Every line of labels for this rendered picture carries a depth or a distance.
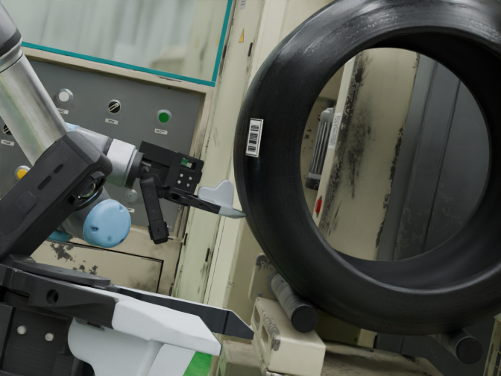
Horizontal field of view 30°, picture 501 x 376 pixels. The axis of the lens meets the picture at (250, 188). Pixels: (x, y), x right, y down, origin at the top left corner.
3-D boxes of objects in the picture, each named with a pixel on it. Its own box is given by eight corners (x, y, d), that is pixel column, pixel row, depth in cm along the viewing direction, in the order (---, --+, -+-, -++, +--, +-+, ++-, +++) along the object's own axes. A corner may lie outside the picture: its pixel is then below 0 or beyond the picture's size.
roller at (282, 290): (266, 277, 186) (286, 268, 186) (276, 298, 186) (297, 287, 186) (286, 313, 151) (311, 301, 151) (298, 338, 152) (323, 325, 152)
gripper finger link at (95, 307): (156, 339, 48) (60, 307, 54) (164, 306, 48) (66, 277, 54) (85, 330, 45) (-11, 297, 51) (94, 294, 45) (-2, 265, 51)
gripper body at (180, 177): (208, 163, 156) (139, 139, 155) (191, 212, 157) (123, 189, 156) (207, 162, 164) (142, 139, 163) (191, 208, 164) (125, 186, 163)
